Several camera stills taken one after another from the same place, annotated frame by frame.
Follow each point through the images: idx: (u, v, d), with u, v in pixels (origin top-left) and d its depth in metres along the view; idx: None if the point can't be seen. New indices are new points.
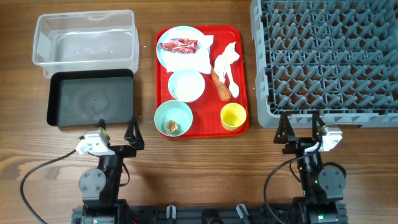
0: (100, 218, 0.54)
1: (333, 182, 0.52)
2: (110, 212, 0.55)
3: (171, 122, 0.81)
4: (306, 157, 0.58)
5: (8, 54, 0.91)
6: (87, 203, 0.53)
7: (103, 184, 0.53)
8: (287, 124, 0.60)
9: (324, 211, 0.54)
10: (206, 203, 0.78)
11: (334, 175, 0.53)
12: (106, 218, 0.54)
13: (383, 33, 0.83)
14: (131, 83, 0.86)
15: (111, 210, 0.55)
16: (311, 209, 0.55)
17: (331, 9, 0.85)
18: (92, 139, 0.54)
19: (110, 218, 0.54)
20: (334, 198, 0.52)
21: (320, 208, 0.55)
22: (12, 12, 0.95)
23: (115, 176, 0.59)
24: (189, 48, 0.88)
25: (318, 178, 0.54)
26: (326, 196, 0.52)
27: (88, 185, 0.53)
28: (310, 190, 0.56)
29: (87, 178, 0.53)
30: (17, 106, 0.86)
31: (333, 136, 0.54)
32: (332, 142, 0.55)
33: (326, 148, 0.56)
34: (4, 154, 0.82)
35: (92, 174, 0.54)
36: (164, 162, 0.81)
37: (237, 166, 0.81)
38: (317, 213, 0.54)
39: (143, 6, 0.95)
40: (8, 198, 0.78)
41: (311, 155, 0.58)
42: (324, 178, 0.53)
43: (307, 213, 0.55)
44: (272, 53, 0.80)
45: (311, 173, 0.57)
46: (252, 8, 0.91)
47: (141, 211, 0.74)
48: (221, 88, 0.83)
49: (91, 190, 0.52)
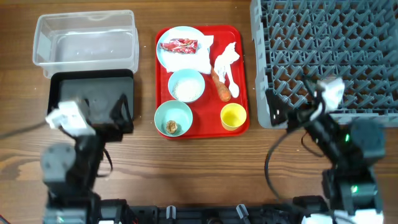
0: (67, 211, 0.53)
1: (367, 137, 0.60)
2: (78, 205, 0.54)
3: (171, 122, 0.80)
4: (319, 124, 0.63)
5: (8, 54, 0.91)
6: (60, 189, 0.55)
7: (69, 162, 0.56)
8: (276, 100, 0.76)
9: (357, 182, 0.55)
10: (206, 203, 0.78)
11: (362, 130, 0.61)
12: (73, 211, 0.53)
13: (383, 33, 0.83)
14: (131, 83, 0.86)
15: (83, 203, 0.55)
16: (345, 181, 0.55)
17: (331, 10, 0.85)
18: (71, 109, 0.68)
19: (79, 210, 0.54)
20: (372, 156, 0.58)
21: (354, 178, 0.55)
22: (12, 12, 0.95)
23: (93, 162, 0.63)
24: (189, 48, 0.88)
25: (349, 136, 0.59)
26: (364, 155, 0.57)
27: (52, 162, 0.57)
28: (338, 154, 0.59)
29: (51, 155, 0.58)
30: (17, 106, 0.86)
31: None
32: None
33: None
34: (4, 154, 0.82)
35: (60, 151, 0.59)
36: (164, 162, 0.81)
37: (237, 166, 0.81)
38: (352, 187, 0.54)
39: (143, 6, 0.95)
40: (8, 198, 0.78)
41: (321, 121, 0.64)
42: (357, 134, 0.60)
43: (338, 185, 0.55)
44: (272, 53, 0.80)
45: (334, 138, 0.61)
46: (252, 8, 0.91)
47: (140, 211, 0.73)
48: (221, 88, 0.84)
49: (56, 167, 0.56)
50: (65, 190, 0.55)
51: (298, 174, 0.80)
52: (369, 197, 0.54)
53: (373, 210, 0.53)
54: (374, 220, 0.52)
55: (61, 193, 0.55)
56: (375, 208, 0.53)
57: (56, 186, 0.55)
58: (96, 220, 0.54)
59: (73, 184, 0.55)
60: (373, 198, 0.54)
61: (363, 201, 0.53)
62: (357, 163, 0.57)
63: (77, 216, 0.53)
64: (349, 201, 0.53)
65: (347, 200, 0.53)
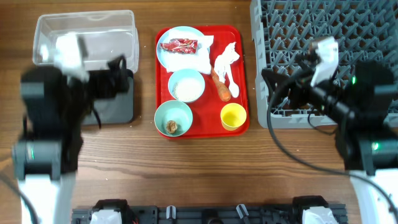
0: (40, 141, 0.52)
1: (379, 74, 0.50)
2: (53, 137, 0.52)
3: (171, 122, 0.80)
4: (318, 89, 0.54)
5: (8, 54, 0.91)
6: (33, 116, 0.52)
7: (50, 82, 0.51)
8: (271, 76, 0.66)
9: (378, 137, 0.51)
10: (206, 203, 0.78)
11: (378, 71, 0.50)
12: (46, 142, 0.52)
13: (383, 33, 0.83)
14: (130, 83, 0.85)
15: (58, 137, 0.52)
16: (364, 135, 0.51)
17: (331, 10, 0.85)
18: None
19: (52, 144, 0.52)
20: (387, 91, 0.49)
21: (373, 132, 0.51)
22: (12, 12, 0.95)
23: (84, 98, 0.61)
24: (189, 48, 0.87)
25: (358, 78, 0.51)
26: (374, 91, 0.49)
27: (30, 91, 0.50)
28: (349, 106, 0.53)
29: (28, 79, 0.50)
30: (17, 106, 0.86)
31: (327, 47, 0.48)
32: (330, 53, 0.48)
33: (333, 66, 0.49)
34: (4, 154, 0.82)
35: (39, 71, 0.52)
36: (163, 162, 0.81)
37: (237, 166, 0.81)
38: (372, 144, 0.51)
39: (143, 6, 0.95)
40: (7, 198, 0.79)
41: (321, 86, 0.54)
42: (367, 73, 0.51)
43: (357, 141, 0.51)
44: (272, 53, 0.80)
45: (334, 93, 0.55)
46: (252, 8, 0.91)
47: (141, 211, 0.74)
48: (221, 89, 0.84)
49: (33, 84, 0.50)
50: (44, 116, 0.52)
51: (298, 174, 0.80)
52: (392, 155, 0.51)
53: (393, 169, 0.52)
54: (394, 179, 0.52)
55: (37, 122, 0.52)
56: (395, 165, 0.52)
57: (32, 110, 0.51)
58: (69, 158, 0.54)
59: (59, 112, 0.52)
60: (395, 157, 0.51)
61: (387, 157, 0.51)
62: (370, 106, 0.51)
63: (50, 147, 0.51)
64: (369, 159, 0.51)
65: (367, 158, 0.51)
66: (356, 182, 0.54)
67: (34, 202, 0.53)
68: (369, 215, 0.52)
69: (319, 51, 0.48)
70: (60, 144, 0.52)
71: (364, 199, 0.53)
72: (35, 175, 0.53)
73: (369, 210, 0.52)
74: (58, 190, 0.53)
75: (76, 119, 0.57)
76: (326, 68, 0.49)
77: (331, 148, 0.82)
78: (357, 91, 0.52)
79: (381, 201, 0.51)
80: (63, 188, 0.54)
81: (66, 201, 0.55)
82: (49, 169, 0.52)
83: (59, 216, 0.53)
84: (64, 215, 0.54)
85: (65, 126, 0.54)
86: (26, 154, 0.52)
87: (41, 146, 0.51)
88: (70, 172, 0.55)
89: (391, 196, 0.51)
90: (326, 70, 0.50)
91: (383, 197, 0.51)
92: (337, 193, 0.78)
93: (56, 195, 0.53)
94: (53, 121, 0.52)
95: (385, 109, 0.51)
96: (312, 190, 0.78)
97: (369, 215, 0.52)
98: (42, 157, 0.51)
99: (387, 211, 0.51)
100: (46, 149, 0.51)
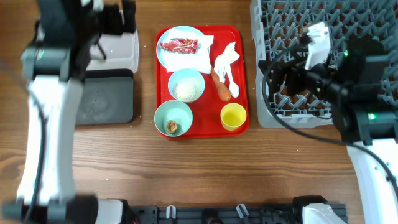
0: (48, 50, 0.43)
1: (368, 45, 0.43)
2: (61, 46, 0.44)
3: (171, 122, 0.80)
4: (313, 72, 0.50)
5: (8, 54, 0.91)
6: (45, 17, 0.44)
7: None
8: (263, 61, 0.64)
9: (375, 107, 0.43)
10: (206, 203, 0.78)
11: (367, 42, 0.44)
12: (55, 51, 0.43)
13: (383, 33, 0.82)
14: (131, 83, 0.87)
15: (65, 46, 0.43)
16: (359, 106, 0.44)
17: (331, 9, 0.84)
18: None
19: (58, 53, 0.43)
20: (377, 60, 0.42)
21: (370, 104, 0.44)
22: (12, 12, 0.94)
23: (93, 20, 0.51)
24: (189, 47, 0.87)
25: (348, 49, 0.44)
26: (365, 60, 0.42)
27: None
28: (343, 82, 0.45)
29: None
30: (17, 106, 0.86)
31: (318, 28, 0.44)
32: (321, 35, 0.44)
33: (326, 49, 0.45)
34: (4, 154, 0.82)
35: None
36: (164, 162, 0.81)
37: (237, 166, 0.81)
38: (367, 112, 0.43)
39: (143, 6, 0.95)
40: (8, 198, 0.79)
41: (315, 69, 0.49)
42: (359, 44, 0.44)
43: (352, 113, 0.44)
44: (272, 53, 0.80)
45: (326, 74, 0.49)
46: (252, 8, 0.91)
47: (141, 211, 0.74)
48: (221, 88, 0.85)
49: None
50: (55, 20, 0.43)
51: (298, 174, 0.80)
52: (388, 124, 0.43)
53: (392, 140, 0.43)
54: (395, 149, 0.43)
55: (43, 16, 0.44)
56: (393, 136, 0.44)
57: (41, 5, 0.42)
58: (78, 70, 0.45)
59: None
60: (393, 127, 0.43)
61: (383, 126, 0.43)
62: (364, 75, 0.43)
63: (59, 56, 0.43)
64: (366, 129, 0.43)
65: (364, 129, 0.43)
66: (353, 152, 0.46)
67: (42, 99, 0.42)
68: (368, 191, 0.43)
69: (310, 35, 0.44)
70: (66, 53, 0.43)
71: (362, 168, 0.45)
72: (45, 70, 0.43)
73: (367, 183, 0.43)
74: (68, 90, 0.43)
75: (84, 37, 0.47)
76: (319, 52, 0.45)
77: (331, 148, 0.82)
78: (348, 63, 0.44)
79: (379, 171, 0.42)
80: (69, 99, 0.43)
81: (70, 124, 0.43)
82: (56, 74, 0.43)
83: (63, 137, 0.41)
84: (68, 143, 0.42)
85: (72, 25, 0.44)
86: (33, 55, 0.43)
87: (51, 53, 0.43)
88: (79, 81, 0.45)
89: (388, 166, 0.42)
90: (319, 55, 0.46)
91: (380, 166, 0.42)
92: (337, 193, 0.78)
93: (63, 111, 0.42)
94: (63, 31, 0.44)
95: (379, 78, 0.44)
96: (312, 190, 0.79)
97: (369, 195, 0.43)
98: (49, 65, 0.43)
99: (384, 180, 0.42)
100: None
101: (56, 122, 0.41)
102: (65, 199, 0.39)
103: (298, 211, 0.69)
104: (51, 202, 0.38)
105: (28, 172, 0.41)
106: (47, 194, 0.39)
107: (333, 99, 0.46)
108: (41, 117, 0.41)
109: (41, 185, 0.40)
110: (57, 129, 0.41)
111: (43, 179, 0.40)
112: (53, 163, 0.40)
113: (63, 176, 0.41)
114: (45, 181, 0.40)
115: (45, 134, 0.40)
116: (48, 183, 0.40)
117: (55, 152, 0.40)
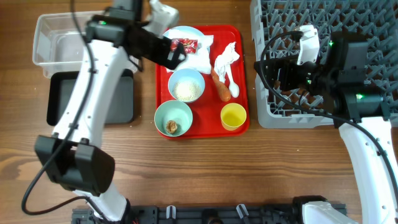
0: (109, 23, 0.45)
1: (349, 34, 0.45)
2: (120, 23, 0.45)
3: (171, 122, 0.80)
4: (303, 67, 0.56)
5: (8, 54, 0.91)
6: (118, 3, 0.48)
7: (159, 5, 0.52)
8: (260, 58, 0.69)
9: (362, 89, 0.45)
10: (206, 203, 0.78)
11: (351, 33, 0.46)
12: (114, 26, 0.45)
13: (383, 33, 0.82)
14: (131, 83, 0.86)
15: (120, 23, 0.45)
16: (348, 89, 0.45)
17: (331, 9, 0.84)
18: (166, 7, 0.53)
19: (114, 28, 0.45)
20: (359, 46, 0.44)
21: (357, 86, 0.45)
22: (12, 12, 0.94)
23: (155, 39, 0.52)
24: (189, 48, 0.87)
25: (333, 39, 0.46)
26: (348, 46, 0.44)
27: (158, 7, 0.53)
28: (326, 71, 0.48)
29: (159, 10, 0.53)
30: (17, 106, 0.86)
31: (307, 28, 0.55)
32: (311, 32, 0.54)
33: (314, 46, 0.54)
34: (4, 154, 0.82)
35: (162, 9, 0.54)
36: (164, 162, 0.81)
37: (237, 166, 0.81)
38: (355, 94, 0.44)
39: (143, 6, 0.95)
40: (8, 198, 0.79)
41: (305, 65, 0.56)
42: (341, 33, 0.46)
43: (340, 94, 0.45)
44: (272, 53, 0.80)
45: (314, 69, 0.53)
46: (252, 8, 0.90)
47: (141, 211, 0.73)
48: (221, 89, 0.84)
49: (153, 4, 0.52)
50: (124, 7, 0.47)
51: (298, 174, 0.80)
52: (376, 104, 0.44)
53: (380, 118, 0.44)
54: (382, 127, 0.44)
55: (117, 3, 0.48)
56: (382, 115, 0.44)
57: None
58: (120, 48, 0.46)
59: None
60: (380, 106, 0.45)
61: (370, 107, 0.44)
62: (348, 60, 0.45)
63: (115, 30, 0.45)
64: (355, 110, 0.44)
65: (352, 109, 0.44)
66: (342, 129, 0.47)
67: (96, 55, 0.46)
68: (361, 167, 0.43)
69: (301, 31, 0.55)
70: (119, 31, 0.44)
71: (352, 144, 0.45)
72: (99, 38, 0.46)
73: (361, 161, 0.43)
74: (118, 56, 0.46)
75: (138, 39, 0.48)
76: (308, 48, 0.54)
77: (331, 148, 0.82)
78: (334, 51, 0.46)
79: (370, 147, 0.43)
80: (116, 65, 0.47)
81: (110, 88, 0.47)
82: (108, 43, 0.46)
83: (102, 93, 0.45)
84: (104, 102, 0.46)
85: (134, 15, 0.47)
86: (96, 23, 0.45)
87: (109, 28, 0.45)
88: (122, 55, 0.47)
89: (379, 141, 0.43)
90: (309, 50, 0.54)
91: (371, 142, 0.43)
92: (337, 193, 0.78)
93: (109, 72, 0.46)
94: (125, 13, 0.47)
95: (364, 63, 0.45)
96: (312, 190, 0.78)
97: (362, 173, 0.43)
98: (104, 36, 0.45)
99: (375, 155, 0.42)
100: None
101: (102, 76, 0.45)
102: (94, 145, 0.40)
103: (298, 211, 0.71)
104: (81, 142, 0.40)
105: (64, 114, 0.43)
106: (79, 135, 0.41)
107: (323, 88, 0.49)
108: (91, 69, 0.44)
109: (76, 126, 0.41)
110: (102, 83, 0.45)
111: (80, 121, 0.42)
112: (91, 109, 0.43)
113: (95, 126, 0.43)
114: (82, 124, 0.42)
115: (91, 83, 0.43)
116: (84, 126, 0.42)
117: (95, 101, 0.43)
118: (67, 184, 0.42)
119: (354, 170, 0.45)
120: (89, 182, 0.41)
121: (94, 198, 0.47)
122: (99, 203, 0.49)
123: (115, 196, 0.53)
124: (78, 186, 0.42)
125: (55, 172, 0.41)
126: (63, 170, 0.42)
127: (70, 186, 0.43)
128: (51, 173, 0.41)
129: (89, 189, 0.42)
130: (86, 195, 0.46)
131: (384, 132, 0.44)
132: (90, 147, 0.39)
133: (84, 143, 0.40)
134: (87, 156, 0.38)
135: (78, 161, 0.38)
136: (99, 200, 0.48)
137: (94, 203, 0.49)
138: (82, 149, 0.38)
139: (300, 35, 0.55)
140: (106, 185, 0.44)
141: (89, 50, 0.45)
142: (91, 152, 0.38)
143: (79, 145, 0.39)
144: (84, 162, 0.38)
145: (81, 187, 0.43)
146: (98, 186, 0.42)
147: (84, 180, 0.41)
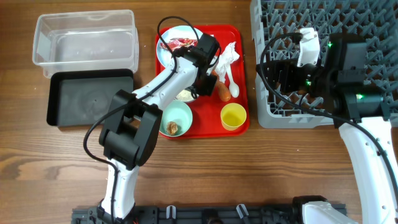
0: (190, 55, 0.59)
1: (347, 35, 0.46)
2: (196, 56, 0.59)
3: (171, 124, 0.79)
4: (304, 68, 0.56)
5: (8, 54, 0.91)
6: (199, 45, 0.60)
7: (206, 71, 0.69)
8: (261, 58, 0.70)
9: (362, 89, 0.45)
10: (206, 203, 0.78)
11: (349, 34, 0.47)
12: (192, 58, 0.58)
13: (383, 33, 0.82)
14: (131, 83, 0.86)
15: (201, 56, 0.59)
16: (348, 89, 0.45)
17: (331, 9, 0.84)
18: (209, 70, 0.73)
19: (196, 58, 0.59)
20: (357, 47, 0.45)
21: (357, 87, 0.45)
22: (12, 12, 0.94)
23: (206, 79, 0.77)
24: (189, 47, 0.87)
25: (331, 41, 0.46)
26: (347, 46, 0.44)
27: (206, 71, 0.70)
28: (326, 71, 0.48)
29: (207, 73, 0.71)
30: (17, 106, 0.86)
31: (308, 30, 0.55)
32: (311, 35, 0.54)
33: (314, 49, 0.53)
34: (4, 154, 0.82)
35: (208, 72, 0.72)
36: (164, 162, 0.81)
37: (237, 165, 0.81)
38: (355, 94, 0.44)
39: (143, 6, 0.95)
40: (7, 199, 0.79)
41: (305, 68, 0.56)
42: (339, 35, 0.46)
43: (342, 94, 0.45)
44: (272, 53, 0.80)
45: (314, 71, 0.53)
46: (252, 7, 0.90)
47: (141, 211, 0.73)
48: (221, 88, 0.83)
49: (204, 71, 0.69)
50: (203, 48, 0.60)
51: (298, 174, 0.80)
52: (375, 104, 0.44)
53: (380, 118, 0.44)
54: (382, 127, 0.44)
55: (198, 45, 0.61)
56: (382, 116, 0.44)
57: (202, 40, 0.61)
58: (184, 74, 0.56)
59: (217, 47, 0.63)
60: (380, 106, 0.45)
61: (371, 107, 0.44)
62: (347, 61, 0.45)
63: (192, 60, 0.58)
64: (355, 110, 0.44)
65: (352, 108, 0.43)
66: (342, 130, 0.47)
67: (181, 65, 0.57)
68: (361, 167, 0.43)
69: (301, 33, 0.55)
70: (199, 60, 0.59)
71: (352, 145, 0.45)
72: (183, 57, 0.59)
73: (361, 162, 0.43)
74: (192, 73, 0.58)
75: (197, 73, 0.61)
76: (307, 50, 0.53)
77: (331, 148, 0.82)
78: (333, 52, 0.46)
79: (370, 147, 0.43)
80: (189, 76, 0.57)
81: (180, 87, 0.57)
82: (190, 62, 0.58)
83: (175, 86, 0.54)
84: (170, 97, 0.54)
85: (209, 56, 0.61)
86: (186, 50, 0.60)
87: (189, 58, 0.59)
88: (186, 78, 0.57)
89: (379, 141, 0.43)
90: (308, 52, 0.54)
91: (371, 141, 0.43)
92: (337, 193, 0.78)
93: (183, 77, 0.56)
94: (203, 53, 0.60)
95: (363, 63, 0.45)
96: (312, 190, 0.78)
97: (363, 173, 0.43)
98: (188, 59, 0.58)
99: (375, 155, 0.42)
100: (207, 39, 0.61)
101: (180, 75, 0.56)
102: (158, 110, 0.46)
103: (298, 211, 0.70)
104: (151, 107, 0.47)
105: (143, 88, 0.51)
106: (152, 101, 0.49)
107: (323, 88, 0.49)
108: (174, 70, 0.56)
109: (151, 94, 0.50)
110: (178, 80, 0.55)
111: (155, 94, 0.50)
112: (165, 90, 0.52)
113: (163, 102, 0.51)
114: (156, 96, 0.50)
115: (171, 77, 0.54)
116: (157, 97, 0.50)
117: (170, 88, 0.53)
118: (113, 143, 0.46)
119: (354, 171, 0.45)
120: (137, 144, 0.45)
121: (121, 173, 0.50)
122: (122, 183, 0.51)
123: (133, 185, 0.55)
124: (121, 148, 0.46)
125: (114, 123, 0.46)
126: (120, 129, 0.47)
127: (113, 146, 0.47)
128: (109, 124, 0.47)
129: (129, 155, 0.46)
130: (116, 168, 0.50)
131: (384, 132, 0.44)
132: (158, 111, 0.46)
133: (152, 109, 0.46)
134: (152, 118, 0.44)
135: (145, 117, 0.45)
136: (124, 178, 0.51)
137: (117, 180, 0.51)
138: (152, 109, 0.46)
139: (300, 37, 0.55)
140: (144, 159, 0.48)
141: (175, 59, 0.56)
142: (159, 114, 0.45)
143: (150, 107, 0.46)
144: (150, 119, 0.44)
145: (123, 150, 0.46)
146: (140, 155, 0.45)
147: (134, 141, 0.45)
